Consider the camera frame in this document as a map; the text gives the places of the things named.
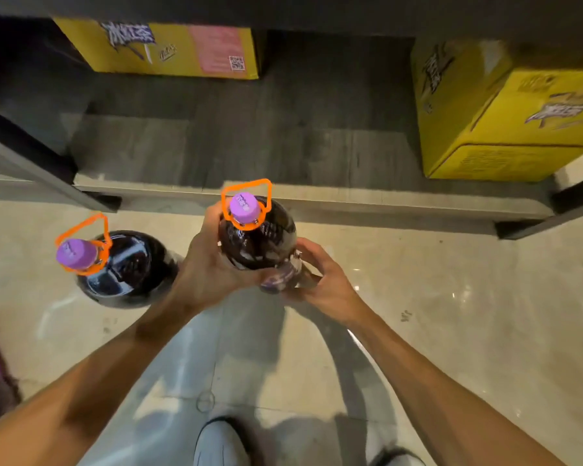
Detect person's right hand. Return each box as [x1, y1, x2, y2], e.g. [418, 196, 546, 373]
[281, 237, 370, 327]

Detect person's left hand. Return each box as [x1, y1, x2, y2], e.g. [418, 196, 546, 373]
[167, 201, 279, 316]

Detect person's left forearm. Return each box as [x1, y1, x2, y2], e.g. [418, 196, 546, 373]
[0, 305, 200, 466]

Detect person's right forearm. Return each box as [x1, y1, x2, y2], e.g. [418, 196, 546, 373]
[349, 310, 564, 466]

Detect person's left white shoe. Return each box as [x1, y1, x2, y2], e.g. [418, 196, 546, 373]
[193, 416, 251, 466]

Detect person's white shoe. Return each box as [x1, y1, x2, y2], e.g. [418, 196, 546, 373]
[369, 446, 426, 466]
[193, 416, 251, 466]

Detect person's right white shoe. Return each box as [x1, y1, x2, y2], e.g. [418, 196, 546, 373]
[369, 446, 426, 466]

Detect dark metal display table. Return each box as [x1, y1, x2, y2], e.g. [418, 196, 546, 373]
[0, 0, 583, 241]

